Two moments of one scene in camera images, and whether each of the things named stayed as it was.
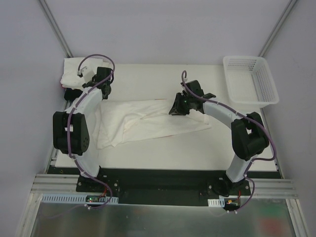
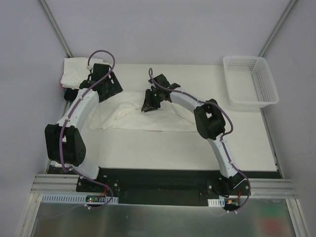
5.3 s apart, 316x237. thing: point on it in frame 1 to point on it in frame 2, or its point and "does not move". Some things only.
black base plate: (182, 186) does not move
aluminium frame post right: (277, 27) does not move
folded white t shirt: (72, 66) does not move
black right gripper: (181, 103) to (153, 98)
